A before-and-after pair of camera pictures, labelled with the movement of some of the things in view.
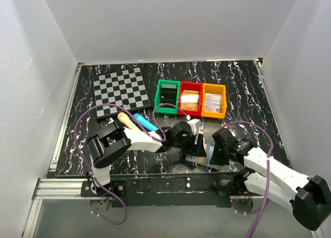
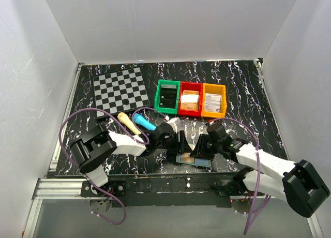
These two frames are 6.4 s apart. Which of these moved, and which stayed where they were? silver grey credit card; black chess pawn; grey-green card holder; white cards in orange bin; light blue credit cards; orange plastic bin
Moved: light blue credit cards; grey-green card holder
Stayed: orange plastic bin; silver grey credit card; black chess pawn; white cards in orange bin
